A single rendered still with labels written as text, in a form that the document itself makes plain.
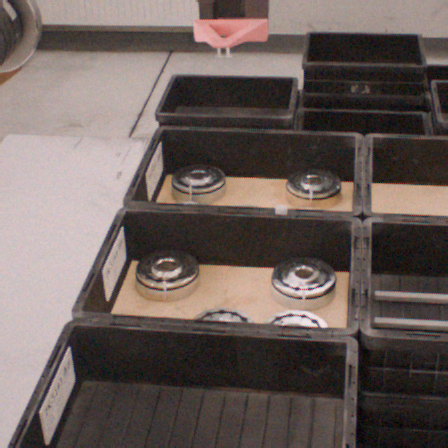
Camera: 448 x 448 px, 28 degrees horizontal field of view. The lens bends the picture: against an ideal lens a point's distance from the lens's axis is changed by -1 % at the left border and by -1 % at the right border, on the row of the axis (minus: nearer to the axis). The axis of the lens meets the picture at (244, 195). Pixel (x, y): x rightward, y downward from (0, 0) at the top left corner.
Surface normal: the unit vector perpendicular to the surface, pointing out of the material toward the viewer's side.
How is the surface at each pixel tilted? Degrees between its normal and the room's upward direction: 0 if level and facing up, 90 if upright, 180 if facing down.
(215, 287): 0
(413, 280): 0
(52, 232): 0
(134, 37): 90
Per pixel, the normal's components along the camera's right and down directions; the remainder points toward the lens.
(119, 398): -0.02, -0.86
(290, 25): -0.11, 0.51
